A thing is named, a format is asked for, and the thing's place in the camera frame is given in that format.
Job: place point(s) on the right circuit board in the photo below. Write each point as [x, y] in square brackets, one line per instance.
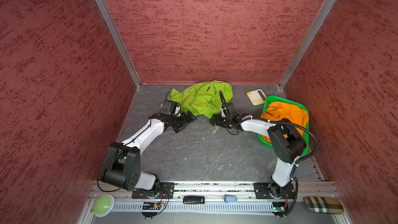
[280, 207]

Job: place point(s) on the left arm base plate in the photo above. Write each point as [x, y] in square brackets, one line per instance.
[160, 190]

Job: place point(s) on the circuit board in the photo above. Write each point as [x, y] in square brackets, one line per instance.
[149, 206]
[280, 207]

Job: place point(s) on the green plastic laundry basket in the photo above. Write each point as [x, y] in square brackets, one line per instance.
[280, 99]

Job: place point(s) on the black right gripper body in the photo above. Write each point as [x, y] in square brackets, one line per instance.
[226, 122]

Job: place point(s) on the black usb device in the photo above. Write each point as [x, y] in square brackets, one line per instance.
[194, 200]

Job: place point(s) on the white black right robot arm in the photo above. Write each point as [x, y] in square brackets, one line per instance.
[287, 143]

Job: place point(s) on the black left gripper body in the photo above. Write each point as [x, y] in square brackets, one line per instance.
[180, 120]

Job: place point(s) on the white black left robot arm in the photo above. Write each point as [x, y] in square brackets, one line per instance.
[122, 166]

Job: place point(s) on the light blue small object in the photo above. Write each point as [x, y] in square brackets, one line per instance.
[230, 199]

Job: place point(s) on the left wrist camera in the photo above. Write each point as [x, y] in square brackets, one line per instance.
[170, 108]

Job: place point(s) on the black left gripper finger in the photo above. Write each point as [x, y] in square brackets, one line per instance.
[190, 116]
[179, 128]

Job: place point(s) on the green round push button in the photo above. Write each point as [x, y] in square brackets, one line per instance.
[103, 206]

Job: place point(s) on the left circuit board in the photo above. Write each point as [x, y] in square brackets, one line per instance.
[149, 206]

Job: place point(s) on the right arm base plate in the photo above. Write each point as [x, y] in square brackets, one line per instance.
[274, 191]

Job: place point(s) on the orange shorts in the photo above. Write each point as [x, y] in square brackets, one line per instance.
[277, 111]

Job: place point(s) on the left aluminium corner post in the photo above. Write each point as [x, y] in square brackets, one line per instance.
[118, 41]

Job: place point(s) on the plaid patterned case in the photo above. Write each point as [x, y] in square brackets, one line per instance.
[324, 205]

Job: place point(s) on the aluminium corner post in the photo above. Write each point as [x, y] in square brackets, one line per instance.
[118, 41]
[312, 31]

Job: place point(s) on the lime green shorts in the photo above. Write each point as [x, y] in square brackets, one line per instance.
[202, 98]

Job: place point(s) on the right aluminium corner post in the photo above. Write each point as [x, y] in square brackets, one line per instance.
[312, 31]

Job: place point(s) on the cream desk calculator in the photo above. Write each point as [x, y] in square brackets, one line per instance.
[256, 97]

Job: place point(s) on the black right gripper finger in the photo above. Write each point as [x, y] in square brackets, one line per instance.
[215, 122]
[215, 117]

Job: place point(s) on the aluminium front rail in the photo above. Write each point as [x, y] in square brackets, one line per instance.
[214, 192]

